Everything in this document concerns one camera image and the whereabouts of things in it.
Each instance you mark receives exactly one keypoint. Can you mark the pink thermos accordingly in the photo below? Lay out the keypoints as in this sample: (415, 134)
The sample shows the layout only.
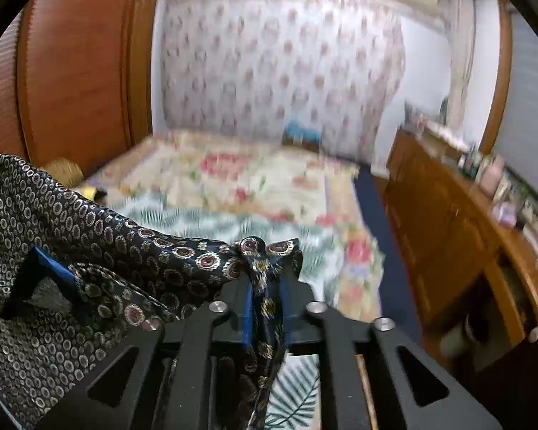
(493, 174)

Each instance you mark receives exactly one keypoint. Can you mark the wooden window frame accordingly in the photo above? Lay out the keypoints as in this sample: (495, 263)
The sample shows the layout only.
(500, 76)

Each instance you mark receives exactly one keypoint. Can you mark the blue plastic bag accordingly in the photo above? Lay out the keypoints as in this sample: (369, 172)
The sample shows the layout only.
(302, 129)

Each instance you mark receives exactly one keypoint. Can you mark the patterned satin pajama top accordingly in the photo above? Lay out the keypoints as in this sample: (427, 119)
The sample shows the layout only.
(94, 242)

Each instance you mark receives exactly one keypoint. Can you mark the leaf-print bedsheet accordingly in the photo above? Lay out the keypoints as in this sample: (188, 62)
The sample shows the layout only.
(215, 224)

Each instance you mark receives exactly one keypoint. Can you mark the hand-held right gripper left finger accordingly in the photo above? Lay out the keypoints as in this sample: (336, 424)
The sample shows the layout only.
(247, 322)

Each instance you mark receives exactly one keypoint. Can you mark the wooden louvered wardrobe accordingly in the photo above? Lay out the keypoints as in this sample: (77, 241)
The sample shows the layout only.
(80, 76)

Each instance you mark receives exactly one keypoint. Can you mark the yellow plush toy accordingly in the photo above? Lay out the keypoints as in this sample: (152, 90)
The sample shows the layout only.
(89, 192)

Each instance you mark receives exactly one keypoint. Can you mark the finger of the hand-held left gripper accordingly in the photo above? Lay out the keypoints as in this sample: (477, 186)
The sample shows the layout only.
(54, 266)

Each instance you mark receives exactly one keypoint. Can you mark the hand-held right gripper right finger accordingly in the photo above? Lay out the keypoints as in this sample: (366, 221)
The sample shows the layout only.
(286, 304)

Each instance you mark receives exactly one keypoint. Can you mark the sheer circle-print curtain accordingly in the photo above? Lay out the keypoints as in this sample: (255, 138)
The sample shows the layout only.
(273, 76)

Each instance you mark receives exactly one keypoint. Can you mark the cream tied curtain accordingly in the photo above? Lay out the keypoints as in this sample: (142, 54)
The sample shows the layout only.
(459, 53)

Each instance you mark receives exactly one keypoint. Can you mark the navy blue bed sheet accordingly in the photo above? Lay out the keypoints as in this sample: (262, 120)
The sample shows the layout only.
(376, 233)

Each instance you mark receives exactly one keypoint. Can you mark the floral blanket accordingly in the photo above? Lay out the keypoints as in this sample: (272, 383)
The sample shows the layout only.
(251, 179)

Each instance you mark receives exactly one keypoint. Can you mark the cardboard box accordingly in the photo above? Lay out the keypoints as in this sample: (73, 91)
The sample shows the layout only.
(298, 144)

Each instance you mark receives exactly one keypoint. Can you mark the gold patterned pillow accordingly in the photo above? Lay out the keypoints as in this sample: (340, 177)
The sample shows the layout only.
(65, 170)

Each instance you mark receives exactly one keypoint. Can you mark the wooden cabinet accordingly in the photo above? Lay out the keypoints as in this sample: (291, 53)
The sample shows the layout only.
(439, 215)

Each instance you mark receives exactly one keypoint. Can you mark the pink tissue box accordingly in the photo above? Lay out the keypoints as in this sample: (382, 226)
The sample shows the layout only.
(504, 212)

